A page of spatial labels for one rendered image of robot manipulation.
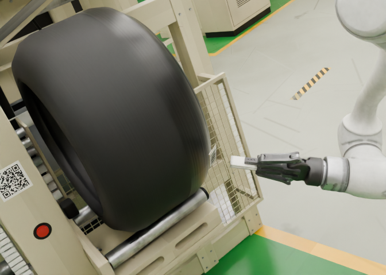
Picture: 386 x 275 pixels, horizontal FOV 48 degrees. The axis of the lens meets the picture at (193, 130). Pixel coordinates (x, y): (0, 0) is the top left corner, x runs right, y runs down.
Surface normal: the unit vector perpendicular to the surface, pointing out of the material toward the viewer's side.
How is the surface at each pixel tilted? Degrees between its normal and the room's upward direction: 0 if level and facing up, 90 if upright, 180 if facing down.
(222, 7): 90
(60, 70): 41
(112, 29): 31
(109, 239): 0
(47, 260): 90
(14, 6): 90
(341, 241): 0
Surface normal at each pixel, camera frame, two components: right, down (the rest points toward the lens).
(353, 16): -0.66, 0.44
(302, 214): -0.31, -0.84
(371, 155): 0.01, -0.83
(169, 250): 0.55, 0.22
